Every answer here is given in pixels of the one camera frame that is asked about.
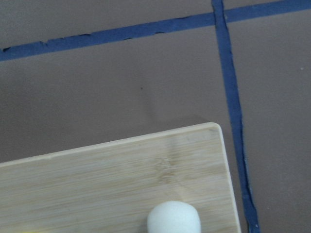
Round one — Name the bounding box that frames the bamboo cutting board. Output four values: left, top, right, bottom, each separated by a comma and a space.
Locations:
0, 122, 241, 233

